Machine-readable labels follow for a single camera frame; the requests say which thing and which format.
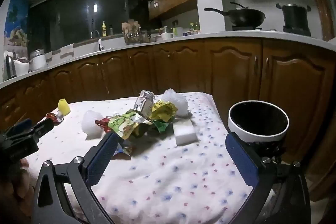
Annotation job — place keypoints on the crumpled silver carton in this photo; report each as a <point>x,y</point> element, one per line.
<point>143,103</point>

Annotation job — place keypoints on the black stock pot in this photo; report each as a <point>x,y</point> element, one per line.
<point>295,16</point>

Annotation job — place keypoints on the white crumpled paper ball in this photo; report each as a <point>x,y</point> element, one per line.
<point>179,102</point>

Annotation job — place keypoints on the blue wall poster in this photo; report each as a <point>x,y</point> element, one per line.
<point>17,22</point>

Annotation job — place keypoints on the white lidded pot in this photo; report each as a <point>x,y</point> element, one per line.
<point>166,35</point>

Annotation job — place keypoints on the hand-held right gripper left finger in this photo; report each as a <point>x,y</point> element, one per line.
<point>102,157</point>

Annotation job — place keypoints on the white bin with black liner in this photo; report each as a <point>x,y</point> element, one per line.
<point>256,132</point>

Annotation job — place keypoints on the yellow dish soap bottle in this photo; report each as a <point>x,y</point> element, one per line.
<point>104,30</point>

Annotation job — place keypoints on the green-lidded jars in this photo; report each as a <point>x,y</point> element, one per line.
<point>194,27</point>

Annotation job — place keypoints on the red snack packet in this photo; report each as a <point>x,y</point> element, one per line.
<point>103,127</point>

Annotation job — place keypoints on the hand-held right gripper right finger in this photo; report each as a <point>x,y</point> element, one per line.
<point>241,161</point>

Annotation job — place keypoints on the white foam block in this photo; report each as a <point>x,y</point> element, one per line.
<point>185,133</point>

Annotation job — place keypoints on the small dark bottle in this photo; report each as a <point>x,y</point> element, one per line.
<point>110,30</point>

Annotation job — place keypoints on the white foam net sleeve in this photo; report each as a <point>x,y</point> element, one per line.
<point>90,123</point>

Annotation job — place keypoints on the yellow-green wrapper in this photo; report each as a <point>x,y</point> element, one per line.
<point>162,109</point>

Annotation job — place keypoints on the wooden utensil rack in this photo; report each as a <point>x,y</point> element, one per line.
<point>131,32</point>

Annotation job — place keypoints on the colourful foil wrapper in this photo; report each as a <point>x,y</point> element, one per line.
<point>124,151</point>

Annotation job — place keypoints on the green drink pouch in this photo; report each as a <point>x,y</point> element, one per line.
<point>122,125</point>

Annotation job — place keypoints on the chrome sink faucet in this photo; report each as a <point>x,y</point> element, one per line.
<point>95,33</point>

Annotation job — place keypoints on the crushed red can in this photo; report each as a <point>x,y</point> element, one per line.
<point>53,118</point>

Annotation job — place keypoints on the person's left hand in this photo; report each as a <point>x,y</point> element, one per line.
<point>19,187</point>

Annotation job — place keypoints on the white jar with metal lid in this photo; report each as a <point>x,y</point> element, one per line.
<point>38,61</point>

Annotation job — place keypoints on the steel electric kettle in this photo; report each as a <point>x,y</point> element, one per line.
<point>10,66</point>

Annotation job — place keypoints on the dark kitchen window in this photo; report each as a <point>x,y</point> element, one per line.
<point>73,16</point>

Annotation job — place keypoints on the white floral tablecloth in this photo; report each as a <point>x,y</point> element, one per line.
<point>168,182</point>

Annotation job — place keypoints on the black gas stove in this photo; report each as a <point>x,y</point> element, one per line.
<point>296,29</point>

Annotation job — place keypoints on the white cup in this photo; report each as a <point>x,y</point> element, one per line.
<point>178,32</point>

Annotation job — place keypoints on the black wok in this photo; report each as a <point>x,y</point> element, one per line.
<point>245,16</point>

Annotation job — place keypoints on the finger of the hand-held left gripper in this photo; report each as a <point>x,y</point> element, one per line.
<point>21,126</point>
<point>42,129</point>

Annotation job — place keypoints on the white kitchen countertop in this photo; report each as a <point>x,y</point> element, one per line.
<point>183,37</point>

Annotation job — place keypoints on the yellow pleated paper cup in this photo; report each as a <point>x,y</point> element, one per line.
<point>63,108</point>

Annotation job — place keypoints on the white container with red lid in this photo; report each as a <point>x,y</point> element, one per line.
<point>22,66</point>

